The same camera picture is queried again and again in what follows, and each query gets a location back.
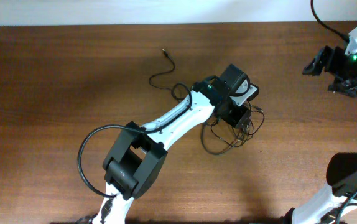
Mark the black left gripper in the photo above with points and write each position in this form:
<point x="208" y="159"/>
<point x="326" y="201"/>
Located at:
<point x="239" y="116"/>

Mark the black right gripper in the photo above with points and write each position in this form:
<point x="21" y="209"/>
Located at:
<point x="329" y="59"/>

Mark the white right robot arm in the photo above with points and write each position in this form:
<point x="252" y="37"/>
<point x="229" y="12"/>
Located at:
<point x="339" y="194"/>

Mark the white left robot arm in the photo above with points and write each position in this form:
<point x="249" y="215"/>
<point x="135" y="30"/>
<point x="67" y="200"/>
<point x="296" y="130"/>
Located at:
<point x="137" y="156"/>

